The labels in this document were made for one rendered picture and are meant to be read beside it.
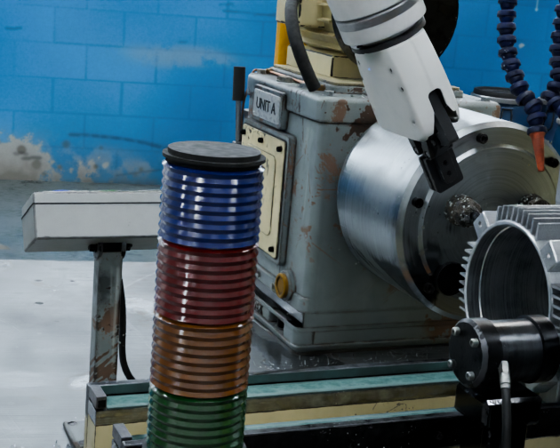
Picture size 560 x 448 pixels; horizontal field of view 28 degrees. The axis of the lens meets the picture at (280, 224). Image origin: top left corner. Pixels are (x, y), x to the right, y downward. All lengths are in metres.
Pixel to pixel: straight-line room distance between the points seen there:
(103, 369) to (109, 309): 0.07
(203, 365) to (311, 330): 0.91
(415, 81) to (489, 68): 6.01
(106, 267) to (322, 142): 0.42
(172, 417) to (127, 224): 0.53
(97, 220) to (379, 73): 0.33
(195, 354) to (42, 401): 0.73
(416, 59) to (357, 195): 0.39
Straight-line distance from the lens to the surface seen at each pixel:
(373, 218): 1.36
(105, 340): 1.22
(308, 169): 1.52
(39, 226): 1.15
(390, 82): 1.06
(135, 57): 6.52
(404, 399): 1.16
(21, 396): 1.38
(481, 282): 1.22
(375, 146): 1.41
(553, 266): 1.08
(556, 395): 1.15
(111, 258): 1.19
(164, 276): 0.65
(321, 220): 1.51
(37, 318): 1.65
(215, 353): 0.65
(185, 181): 0.62
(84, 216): 1.17
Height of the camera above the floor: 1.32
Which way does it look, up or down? 13 degrees down
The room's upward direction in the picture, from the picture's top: 5 degrees clockwise
